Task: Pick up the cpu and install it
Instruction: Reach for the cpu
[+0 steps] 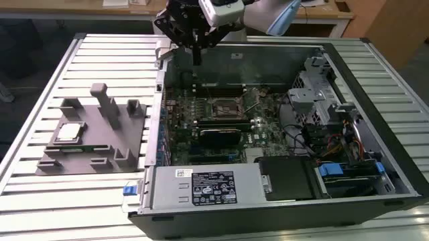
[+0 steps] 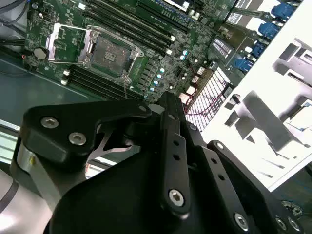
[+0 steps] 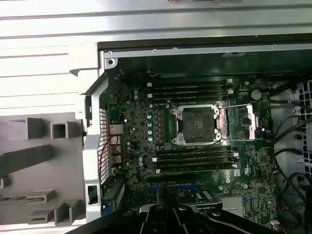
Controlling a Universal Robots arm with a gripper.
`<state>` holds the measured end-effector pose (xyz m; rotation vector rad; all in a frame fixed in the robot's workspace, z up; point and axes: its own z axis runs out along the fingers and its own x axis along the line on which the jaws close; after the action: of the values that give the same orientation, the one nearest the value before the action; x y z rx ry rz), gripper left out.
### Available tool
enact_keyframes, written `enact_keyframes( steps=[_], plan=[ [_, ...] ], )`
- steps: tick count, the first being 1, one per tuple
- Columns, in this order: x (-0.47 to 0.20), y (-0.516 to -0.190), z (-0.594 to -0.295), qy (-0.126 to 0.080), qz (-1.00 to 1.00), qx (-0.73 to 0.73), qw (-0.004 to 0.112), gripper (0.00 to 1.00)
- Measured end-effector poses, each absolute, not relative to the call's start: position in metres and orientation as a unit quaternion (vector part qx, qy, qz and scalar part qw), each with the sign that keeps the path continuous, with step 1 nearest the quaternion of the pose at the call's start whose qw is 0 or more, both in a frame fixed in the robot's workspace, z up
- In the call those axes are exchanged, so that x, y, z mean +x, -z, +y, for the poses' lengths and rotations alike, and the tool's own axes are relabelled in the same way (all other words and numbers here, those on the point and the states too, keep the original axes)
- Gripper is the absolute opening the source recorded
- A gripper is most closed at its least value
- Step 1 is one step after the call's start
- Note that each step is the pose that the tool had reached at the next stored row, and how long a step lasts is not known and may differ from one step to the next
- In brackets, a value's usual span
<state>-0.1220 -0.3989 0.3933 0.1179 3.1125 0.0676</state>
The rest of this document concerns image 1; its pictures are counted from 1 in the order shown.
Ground wooden cabinet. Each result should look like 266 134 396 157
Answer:
341 0 429 72

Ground black graphics card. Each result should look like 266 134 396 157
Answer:
198 128 244 148

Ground green motherboard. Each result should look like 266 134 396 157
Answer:
160 84 293 167

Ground grey parts rack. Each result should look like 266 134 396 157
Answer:
35 82 150 176

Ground white paper sheet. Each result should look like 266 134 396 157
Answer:
102 0 130 10

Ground blue disk carrier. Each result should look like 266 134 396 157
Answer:
317 162 345 179

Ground black office chair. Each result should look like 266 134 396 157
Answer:
0 19 47 80

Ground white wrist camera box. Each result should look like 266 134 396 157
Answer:
200 0 248 28

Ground blue case latch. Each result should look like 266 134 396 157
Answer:
122 184 139 197

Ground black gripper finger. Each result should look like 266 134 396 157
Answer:
197 24 238 66
153 11 200 66

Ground CPU socket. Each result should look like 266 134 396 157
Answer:
206 97 249 122

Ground grey metal case bracket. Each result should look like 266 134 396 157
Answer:
154 40 180 68

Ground metal drive cage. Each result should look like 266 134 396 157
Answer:
288 56 357 126

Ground small black phone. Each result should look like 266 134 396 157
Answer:
335 1 352 13

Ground wooden desk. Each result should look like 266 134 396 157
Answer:
0 0 357 38

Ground silver chipset heat sink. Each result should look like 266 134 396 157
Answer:
246 148 266 164

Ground silver power supply unit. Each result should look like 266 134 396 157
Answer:
143 164 270 211

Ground orange yellow power wires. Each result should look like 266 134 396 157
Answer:
327 120 367 163

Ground black PC case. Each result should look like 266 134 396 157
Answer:
127 37 429 240

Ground black wire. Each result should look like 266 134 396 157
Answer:
282 124 319 158

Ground silver CPU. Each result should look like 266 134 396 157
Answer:
55 122 89 144

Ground green RAM stick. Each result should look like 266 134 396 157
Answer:
59 145 113 153

